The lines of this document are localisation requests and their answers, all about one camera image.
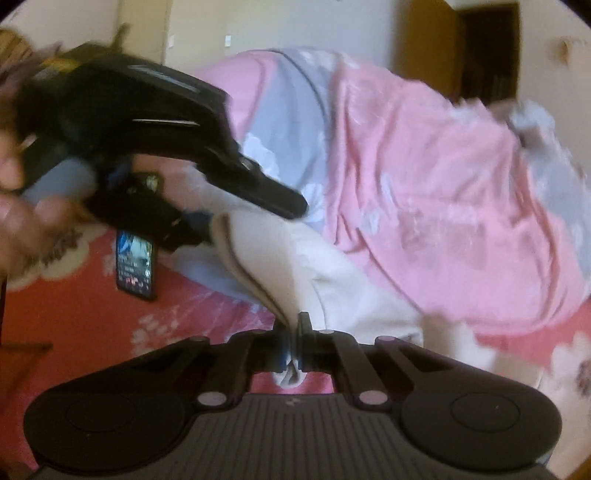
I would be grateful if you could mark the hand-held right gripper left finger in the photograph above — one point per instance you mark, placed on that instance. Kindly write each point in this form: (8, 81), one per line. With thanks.
(279, 355)

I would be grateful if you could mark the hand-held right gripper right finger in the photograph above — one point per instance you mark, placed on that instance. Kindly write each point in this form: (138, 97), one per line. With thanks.
(304, 355)

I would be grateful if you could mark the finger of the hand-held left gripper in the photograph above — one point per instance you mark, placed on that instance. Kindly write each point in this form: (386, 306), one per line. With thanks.
(184, 230)
(263, 191)

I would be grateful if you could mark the beige zip hoodie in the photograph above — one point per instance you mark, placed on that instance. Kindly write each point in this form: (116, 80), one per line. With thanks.
(286, 267)

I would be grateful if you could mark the person's left hand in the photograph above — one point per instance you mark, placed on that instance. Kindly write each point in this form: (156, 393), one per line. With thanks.
(27, 230)

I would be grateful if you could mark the black smartphone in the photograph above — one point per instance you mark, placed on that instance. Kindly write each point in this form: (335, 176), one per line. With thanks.
(135, 265)

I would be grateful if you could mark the pink floral bed sheet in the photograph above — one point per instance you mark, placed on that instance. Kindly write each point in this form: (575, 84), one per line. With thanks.
(69, 314)

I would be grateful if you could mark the pink grey floral duvet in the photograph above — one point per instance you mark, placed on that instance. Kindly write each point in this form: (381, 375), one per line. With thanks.
(415, 184)

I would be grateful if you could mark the wooden door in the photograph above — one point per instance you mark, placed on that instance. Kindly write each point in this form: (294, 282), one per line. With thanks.
(461, 50)

